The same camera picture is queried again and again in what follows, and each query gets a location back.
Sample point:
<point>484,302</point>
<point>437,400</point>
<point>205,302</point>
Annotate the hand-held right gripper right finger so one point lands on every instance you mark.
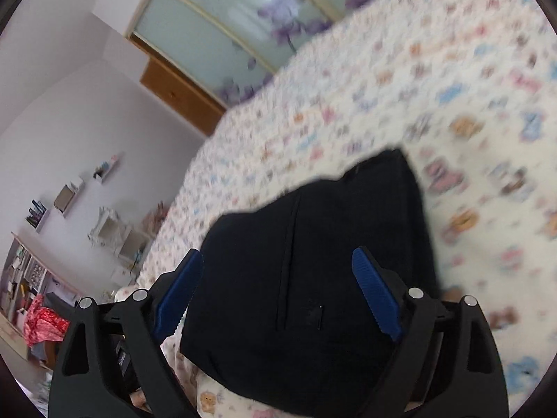
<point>376,296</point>

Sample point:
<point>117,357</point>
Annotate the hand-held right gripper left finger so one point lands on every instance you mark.
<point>178,291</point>

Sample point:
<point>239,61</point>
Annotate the black pants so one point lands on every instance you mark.
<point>283,248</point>

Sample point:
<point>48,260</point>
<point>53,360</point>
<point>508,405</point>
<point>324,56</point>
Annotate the brown plush toys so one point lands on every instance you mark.
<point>154,217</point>

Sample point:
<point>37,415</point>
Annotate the white vanity shelf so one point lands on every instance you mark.
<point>117,235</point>

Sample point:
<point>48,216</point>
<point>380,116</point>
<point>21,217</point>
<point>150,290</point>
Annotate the red patterned cloth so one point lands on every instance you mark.
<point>43,320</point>

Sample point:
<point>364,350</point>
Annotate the white bookshelf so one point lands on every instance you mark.
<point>21,278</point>

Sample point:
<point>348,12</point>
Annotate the wooden door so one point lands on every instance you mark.
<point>182,96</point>

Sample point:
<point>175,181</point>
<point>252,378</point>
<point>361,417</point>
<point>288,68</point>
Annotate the bear print blanket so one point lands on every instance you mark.
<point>348,96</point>

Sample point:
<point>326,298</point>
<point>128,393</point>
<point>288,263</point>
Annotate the frosted floral wardrobe doors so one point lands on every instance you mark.
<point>243,13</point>

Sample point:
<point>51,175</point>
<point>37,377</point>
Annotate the white wall shelf with trinkets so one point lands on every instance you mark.
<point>106,169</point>

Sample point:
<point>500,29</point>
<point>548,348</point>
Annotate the white wall shelf with box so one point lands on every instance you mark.
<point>67,196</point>

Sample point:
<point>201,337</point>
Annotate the white wall shelf with books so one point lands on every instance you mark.
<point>37,217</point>

